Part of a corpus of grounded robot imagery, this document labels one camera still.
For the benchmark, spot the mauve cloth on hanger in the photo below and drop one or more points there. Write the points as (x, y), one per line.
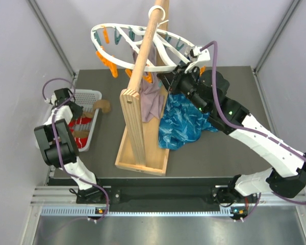
(151, 99)

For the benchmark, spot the white oval clip hanger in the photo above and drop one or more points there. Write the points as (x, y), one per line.
(158, 60)

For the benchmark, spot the wooden drying rack stand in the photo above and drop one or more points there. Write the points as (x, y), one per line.
(139, 151)

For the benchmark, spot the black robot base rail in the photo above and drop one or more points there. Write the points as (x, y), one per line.
(164, 195)

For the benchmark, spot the white perforated plastic basket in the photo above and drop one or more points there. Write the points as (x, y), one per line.
(85, 98)

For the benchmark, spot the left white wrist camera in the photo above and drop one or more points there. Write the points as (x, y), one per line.
(61, 96)

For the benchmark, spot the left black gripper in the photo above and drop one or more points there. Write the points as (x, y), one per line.
(79, 112)

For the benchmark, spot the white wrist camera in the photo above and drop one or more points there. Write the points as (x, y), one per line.
(198, 57)
(61, 96)

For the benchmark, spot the brown sock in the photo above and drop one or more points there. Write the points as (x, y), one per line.
(103, 105)

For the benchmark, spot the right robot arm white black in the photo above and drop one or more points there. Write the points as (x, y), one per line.
(207, 92)

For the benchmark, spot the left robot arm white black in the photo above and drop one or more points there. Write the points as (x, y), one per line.
(58, 147)

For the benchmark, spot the red santa christmas sock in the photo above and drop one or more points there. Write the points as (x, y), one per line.
(80, 129)

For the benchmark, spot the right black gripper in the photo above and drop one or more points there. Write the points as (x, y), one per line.
(168, 78)

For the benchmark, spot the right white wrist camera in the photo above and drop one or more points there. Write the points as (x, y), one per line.
(198, 57)

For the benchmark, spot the blue patterned cloth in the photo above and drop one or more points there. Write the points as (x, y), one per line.
(181, 123)

